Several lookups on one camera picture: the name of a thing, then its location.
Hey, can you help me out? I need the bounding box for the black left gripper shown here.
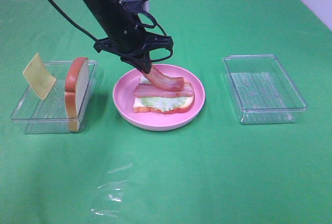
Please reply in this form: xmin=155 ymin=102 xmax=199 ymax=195
xmin=93 ymin=25 xmax=173 ymax=74

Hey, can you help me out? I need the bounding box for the bacon strip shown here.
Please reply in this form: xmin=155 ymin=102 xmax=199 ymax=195
xmin=133 ymin=82 xmax=195 ymax=98
xmin=143 ymin=66 xmax=185 ymax=91

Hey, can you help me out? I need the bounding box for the bread slice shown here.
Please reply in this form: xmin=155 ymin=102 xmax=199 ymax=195
xmin=64 ymin=57 xmax=89 ymax=132
xmin=132 ymin=76 xmax=195 ymax=115

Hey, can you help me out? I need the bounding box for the green lettuce leaf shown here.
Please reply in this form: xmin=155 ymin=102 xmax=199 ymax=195
xmin=140 ymin=76 xmax=189 ymax=113

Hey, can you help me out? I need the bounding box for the yellow cheese slice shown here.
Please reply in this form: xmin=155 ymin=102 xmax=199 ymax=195
xmin=22 ymin=52 xmax=57 ymax=101

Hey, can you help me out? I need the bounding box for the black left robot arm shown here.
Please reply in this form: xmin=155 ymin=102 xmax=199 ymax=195
xmin=48 ymin=0 xmax=173 ymax=74

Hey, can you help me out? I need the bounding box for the pink plate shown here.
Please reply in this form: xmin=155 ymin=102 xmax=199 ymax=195
xmin=113 ymin=64 xmax=205 ymax=131

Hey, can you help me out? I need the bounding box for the upright bread slice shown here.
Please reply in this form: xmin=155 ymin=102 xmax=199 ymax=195
xmin=64 ymin=57 xmax=89 ymax=132

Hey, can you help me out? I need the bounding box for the clear left plastic container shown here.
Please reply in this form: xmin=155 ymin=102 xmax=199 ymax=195
xmin=11 ymin=60 xmax=97 ymax=134

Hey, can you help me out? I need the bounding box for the clear plastic container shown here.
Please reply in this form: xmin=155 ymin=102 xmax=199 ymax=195
xmin=11 ymin=60 xmax=97 ymax=134
xmin=223 ymin=54 xmax=307 ymax=124

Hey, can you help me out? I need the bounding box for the clear right plastic container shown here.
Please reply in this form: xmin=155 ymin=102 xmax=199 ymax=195
xmin=223 ymin=54 xmax=307 ymax=124

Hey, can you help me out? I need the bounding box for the green tablecloth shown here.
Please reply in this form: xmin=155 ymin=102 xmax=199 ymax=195
xmin=1 ymin=0 xmax=331 ymax=223

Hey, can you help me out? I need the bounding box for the clear plastic wrap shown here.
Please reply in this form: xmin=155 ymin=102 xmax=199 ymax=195
xmin=89 ymin=153 xmax=134 ymax=223

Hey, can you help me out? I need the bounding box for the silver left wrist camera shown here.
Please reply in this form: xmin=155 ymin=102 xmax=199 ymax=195
xmin=122 ymin=0 xmax=150 ymax=13

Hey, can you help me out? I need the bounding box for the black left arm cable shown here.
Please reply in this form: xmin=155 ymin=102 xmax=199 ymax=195
xmin=31 ymin=0 xmax=174 ymax=62

